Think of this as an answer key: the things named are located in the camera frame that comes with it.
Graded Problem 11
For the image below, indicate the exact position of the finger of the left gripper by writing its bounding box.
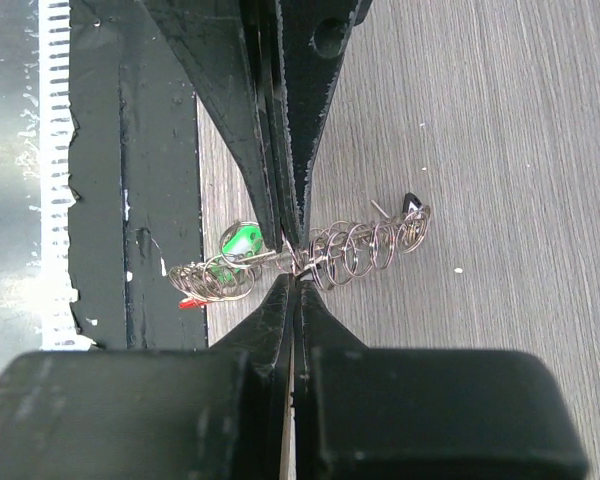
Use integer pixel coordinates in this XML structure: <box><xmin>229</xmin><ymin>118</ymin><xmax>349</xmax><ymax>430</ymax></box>
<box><xmin>274</xmin><ymin>1</ymin><xmax>371</xmax><ymax>245</ymax></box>
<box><xmin>144</xmin><ymin>1</ymin><xmax>283</xmax><ymax>250</ymax></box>

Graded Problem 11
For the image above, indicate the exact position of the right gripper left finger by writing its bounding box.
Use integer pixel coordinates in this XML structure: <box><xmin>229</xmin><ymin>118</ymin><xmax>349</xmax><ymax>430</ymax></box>
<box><xmin>0</xmin><ymin>275</ymin><xmax>293</xmax><ymax>479</ymax></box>

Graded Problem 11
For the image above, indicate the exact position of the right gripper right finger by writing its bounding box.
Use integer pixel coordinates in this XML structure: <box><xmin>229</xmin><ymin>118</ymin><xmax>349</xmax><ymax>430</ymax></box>
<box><xmin>294</xmin><ymin>282</ymin><xmax>589</xmax><ymax>479</ymax></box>

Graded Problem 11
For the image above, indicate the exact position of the red key tag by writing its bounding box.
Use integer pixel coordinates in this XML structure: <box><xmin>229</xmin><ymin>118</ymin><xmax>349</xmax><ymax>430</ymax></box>
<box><xmin>179</xmin><ymin>298</ymin><xmax>207</xmax><ymax>309</ymax></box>

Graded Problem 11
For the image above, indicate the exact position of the large metal keyring with rings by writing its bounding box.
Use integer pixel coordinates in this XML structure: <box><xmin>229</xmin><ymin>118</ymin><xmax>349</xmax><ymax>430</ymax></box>
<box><xmin>167</xmin><ymin>202</ymin><xmax>431</xmax><ymax>305</ymax></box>

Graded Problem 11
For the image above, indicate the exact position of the green key tag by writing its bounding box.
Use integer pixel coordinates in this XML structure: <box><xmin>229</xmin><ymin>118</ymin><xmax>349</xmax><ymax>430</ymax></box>
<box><xmin>208</xmin><ymin>221</ymin><xmax>264</xmax><ymax>285</ymax></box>

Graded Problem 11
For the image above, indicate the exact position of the silver key black head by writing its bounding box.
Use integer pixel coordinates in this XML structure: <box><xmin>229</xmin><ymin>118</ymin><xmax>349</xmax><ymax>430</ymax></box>
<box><xmin>402</xmin><ymin>192</ymin><xmax>423</xmax><ymax>214</ymax></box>

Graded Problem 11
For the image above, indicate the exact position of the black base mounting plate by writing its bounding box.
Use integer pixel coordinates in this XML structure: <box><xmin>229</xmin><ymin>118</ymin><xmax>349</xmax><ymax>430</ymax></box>
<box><xmin>68</xmin><ymin>1</ymin><xmax>207</xmax><ymax>350</ymax></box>

